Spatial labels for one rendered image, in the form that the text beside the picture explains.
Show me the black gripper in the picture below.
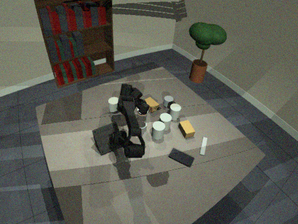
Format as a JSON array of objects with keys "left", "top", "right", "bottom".
[{"left": 135, "top": 99, "right": 150, "bottom": 115}]

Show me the light grey flat bar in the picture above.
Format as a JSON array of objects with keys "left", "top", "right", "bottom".
[{"left": 200, "top": 137, "right": 207, "bottom": 155}]

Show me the tan rectangular block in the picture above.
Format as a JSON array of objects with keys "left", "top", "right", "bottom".
[
  {"left": 144, "top": 97, "right": 159, "bottom": 113},
  {"left": 178, "top": 120, "right": 195, "bottom": 138}
]

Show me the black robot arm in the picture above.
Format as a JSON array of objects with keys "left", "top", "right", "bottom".
[{"left": 109, "top": 84, "right": 145, "bottom": 158}]

